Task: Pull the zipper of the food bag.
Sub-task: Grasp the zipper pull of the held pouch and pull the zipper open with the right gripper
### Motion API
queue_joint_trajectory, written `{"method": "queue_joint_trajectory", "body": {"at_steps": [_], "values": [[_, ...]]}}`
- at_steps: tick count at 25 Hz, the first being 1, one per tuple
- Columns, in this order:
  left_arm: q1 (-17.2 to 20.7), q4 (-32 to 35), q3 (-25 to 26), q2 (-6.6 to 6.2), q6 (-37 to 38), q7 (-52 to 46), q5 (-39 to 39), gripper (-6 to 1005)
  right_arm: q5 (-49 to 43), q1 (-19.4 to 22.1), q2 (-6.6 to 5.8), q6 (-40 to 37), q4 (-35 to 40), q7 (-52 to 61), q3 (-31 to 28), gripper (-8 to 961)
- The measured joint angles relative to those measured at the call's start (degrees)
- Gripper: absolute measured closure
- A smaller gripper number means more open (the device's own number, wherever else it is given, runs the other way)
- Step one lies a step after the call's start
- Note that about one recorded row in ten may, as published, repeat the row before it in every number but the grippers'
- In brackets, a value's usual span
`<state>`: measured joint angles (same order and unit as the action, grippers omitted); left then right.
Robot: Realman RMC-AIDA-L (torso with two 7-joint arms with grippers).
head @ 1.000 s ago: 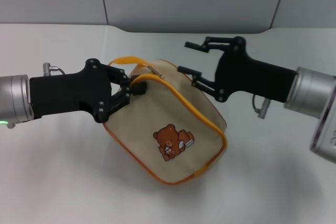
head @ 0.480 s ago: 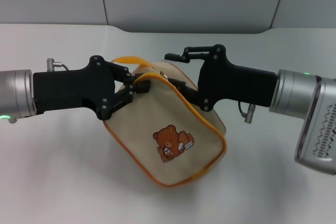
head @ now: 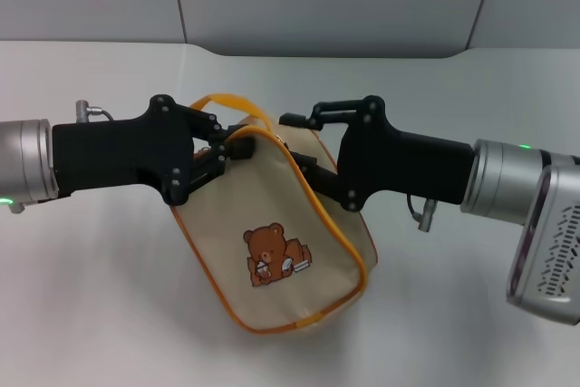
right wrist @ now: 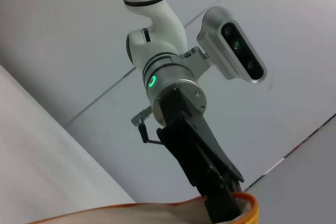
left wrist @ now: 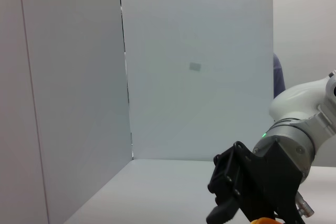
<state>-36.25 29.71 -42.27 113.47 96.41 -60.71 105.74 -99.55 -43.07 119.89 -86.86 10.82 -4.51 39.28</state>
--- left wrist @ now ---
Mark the blue fabric object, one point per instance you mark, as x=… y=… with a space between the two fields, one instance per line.
x=278 y=77

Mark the beige food bag orange trim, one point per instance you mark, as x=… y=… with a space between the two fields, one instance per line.
x=263 y=221

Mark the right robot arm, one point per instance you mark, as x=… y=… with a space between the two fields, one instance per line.
x=294 y=98

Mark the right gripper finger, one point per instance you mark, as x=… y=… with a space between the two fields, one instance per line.
x=223 y=179

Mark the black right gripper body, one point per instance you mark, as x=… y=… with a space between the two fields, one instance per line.
x=273 y=176

